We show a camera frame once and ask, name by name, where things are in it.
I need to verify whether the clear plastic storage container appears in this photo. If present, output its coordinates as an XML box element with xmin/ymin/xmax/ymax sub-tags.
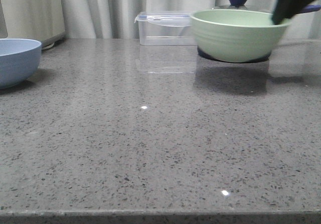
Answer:
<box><xmin>134</xmin><ymin>11</ymin><xmax>196</xmax><ymax>46</ymax></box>

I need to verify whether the light green bowl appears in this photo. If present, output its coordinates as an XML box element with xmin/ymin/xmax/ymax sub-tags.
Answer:
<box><xmin>191</xmin><ymin>9</ymin><xmax>291</xmax><ymax>63</ymax></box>

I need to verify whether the light blue bowl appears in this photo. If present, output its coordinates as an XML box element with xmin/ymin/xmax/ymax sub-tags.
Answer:
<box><xmin>1</xmin><ymin>38</ymin><xmax>42</xmax><ymax>89</ymax></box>

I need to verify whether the white curtain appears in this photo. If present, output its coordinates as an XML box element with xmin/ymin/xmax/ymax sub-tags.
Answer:
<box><xmin>59</xmin><ymin>0</ymin><xmax>321</xmax><ymax>40</ymax></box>

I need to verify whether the dark blue saucepan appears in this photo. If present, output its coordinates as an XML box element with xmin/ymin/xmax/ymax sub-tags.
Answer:
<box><xmin>197</xmin><ymin>4</ymin><xmax>321</xmax><ymax>60</ymax></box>

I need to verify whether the white kitchen appliance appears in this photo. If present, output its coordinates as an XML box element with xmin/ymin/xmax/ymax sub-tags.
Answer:
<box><xmin>1</xmin><ymin>0</ymin><xmax>66</xmax><ymax>48</ymax></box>

